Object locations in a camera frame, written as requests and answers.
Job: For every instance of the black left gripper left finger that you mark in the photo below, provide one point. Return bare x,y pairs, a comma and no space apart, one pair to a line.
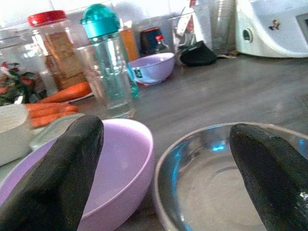
55,180

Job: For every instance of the clear drinking glass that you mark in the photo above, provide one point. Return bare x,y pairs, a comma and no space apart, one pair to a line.
118,106

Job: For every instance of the tall clear cup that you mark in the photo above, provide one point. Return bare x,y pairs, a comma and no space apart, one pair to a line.
222,24

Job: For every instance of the clear bottle with teal lid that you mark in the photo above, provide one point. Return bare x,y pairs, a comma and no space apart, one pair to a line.
101,21

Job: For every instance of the green and red leafy plant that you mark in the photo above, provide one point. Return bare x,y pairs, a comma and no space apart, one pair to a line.
16,84

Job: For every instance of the white kitchen appliance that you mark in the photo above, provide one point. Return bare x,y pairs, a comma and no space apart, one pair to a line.
272,29

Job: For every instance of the white vegetable slicer box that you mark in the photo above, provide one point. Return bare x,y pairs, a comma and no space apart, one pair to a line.
12,134

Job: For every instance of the small bottle with red cap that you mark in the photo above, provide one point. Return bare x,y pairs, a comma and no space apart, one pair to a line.
160,45

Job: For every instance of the dark box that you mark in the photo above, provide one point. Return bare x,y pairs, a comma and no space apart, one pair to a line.
149,41

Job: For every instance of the clear jar with red lid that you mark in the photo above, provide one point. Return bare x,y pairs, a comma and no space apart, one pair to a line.
60,60

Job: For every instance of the orange carrot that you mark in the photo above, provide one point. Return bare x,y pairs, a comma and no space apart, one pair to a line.
48,106
48,113
69,92
45,121

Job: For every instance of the black pouch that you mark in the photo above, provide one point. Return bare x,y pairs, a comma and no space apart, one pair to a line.
198,55

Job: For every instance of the white packet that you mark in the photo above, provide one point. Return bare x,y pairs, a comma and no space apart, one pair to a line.
201,24

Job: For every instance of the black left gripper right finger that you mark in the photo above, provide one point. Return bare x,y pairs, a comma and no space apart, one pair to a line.
276,180

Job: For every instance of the orange bottle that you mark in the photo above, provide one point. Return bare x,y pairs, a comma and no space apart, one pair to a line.
128,41

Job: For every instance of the purple plastic bowl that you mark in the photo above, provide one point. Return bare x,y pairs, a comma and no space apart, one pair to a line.
154,69
120,168

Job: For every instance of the stainless steel bowl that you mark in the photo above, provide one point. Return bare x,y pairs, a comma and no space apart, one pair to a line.
204,192

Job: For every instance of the glass cutting board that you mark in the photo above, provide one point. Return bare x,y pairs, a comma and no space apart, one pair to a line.
48,132

